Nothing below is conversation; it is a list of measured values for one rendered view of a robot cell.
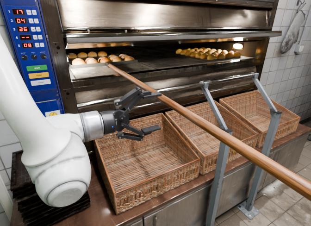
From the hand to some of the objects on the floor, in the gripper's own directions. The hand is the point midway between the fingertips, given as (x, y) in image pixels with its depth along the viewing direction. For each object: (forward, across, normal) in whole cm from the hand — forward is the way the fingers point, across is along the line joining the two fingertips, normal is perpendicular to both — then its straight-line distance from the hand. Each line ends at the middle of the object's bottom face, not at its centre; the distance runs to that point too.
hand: (156, 111), depth 67 cm
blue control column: (-40, +119, -155) cm, 199 cm away
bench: (+57, +118, -35) cm, 136 cm away
